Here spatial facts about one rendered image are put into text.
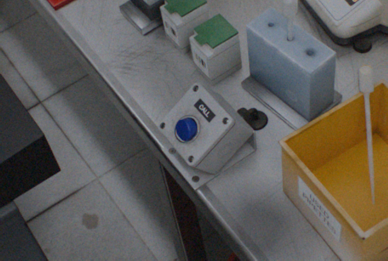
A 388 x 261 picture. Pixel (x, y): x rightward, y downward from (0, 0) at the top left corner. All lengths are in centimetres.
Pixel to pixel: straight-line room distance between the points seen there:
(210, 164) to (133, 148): 114
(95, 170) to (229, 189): 112
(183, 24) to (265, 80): 12
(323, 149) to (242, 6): 27
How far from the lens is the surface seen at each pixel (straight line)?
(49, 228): 194
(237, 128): 86
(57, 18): 110
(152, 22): 104
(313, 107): 91
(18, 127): 90
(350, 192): 88
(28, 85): 221
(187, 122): 86
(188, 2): 98
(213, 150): 86
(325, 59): 87
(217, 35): 94
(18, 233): 98
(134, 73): 101
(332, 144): 87
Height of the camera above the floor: 164
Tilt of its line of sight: 54 degrees down
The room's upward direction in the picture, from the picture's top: 11 degrees counter-clockwise
